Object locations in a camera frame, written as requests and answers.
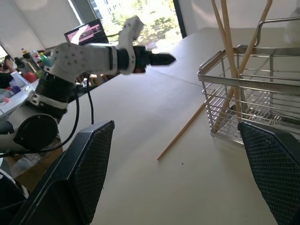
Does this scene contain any dark window frame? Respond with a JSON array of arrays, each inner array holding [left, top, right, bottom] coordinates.
[[172, 0, 188, 38]]

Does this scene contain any brown cardboard box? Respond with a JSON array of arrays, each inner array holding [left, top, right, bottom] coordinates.
[[10, 140, 64, 192]]

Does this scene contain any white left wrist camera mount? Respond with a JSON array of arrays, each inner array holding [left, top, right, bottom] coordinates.
[[118, 15, 144, 76]]

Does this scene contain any red round object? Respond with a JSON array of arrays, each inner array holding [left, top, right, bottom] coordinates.
[[24, 71, 39, 83]]

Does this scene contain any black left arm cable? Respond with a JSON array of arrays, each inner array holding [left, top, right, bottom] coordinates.
[[0, 74, 95, 158]]

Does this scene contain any wooden chopstick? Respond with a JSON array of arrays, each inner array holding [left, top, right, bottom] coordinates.
[[221, 0, 236, 73], [157, 90, 217, 161], [213, 0, 273, 132], [211, 0, 242, 124]]

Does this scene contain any green plastic bottle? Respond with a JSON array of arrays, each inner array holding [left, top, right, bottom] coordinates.
[[38, 52, 54, 69]]

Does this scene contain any seated person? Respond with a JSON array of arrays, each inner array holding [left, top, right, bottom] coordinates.
[[0, 55, 15, 89]]

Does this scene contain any laptop with pink screen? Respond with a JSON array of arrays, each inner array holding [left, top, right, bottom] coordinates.
[[64, 18, 110, 45]]

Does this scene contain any metal wire basket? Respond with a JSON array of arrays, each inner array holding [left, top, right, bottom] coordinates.
[[196, 18, 300, 148]]

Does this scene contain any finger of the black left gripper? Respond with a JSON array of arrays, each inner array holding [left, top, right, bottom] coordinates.
[[150, 59, 176, 68], [150, 52, 177, 61]]

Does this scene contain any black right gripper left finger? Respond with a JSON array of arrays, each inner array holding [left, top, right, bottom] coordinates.
[[10, 120, 115, 225]]

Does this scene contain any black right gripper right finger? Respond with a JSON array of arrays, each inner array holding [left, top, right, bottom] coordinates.
[[237, 121, 300, 225]]

